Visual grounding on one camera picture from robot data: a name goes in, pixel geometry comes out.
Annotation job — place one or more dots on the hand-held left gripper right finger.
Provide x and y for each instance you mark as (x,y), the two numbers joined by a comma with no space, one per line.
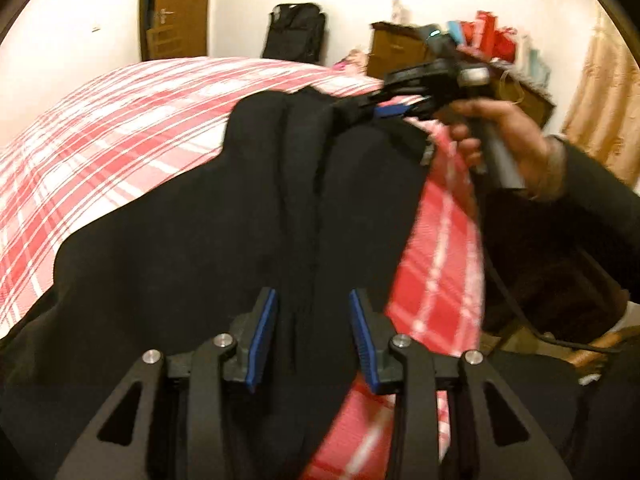
(362,340)

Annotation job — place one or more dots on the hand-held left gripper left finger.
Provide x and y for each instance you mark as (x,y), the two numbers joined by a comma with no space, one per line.
(262,340)

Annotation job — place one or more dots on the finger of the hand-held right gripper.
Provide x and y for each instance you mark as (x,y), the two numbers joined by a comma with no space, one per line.
(390,110)

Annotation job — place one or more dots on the black pants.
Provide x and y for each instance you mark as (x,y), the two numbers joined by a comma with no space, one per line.
(200,235)

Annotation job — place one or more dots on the person's right forearm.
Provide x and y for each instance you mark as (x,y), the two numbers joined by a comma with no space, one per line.
(600,200)

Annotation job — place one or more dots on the person's right hand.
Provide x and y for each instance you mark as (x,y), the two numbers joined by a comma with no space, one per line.
(520,135)

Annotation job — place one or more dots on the brown cardboard box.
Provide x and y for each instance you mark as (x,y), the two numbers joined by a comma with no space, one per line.
(395,55)

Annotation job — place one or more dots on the red gift bags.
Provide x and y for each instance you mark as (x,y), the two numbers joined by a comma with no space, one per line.
(492,35)

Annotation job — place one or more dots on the pink patterned bag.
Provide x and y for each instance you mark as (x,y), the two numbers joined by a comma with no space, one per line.
(352,60)

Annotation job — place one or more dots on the black suitcase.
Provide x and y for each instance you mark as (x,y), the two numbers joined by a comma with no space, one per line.
(295,35)

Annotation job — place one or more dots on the beige patterned curtain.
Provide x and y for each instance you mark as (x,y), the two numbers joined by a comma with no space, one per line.
(605,110)

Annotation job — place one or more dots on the brown wooden door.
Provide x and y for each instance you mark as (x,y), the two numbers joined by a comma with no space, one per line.
(175,0)

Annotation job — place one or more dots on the red plaid bed sheet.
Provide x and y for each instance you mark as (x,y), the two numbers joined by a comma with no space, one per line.
(100,135)

